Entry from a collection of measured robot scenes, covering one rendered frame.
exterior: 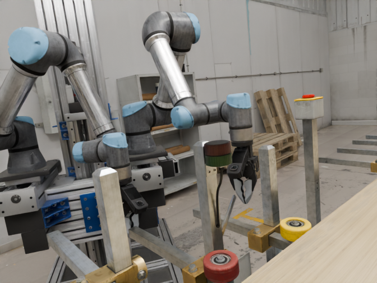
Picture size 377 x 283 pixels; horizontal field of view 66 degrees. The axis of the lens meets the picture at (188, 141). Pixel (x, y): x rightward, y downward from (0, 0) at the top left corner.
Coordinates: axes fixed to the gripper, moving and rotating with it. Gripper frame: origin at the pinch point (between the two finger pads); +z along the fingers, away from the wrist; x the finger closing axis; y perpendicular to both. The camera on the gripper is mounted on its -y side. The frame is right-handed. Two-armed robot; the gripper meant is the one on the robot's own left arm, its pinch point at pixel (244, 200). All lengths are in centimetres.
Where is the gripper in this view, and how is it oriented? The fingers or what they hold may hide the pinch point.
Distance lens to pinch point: 100.7
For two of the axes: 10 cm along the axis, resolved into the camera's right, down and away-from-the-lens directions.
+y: 4.7, -1.9, 8.6
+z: 1.1, 9.8, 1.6
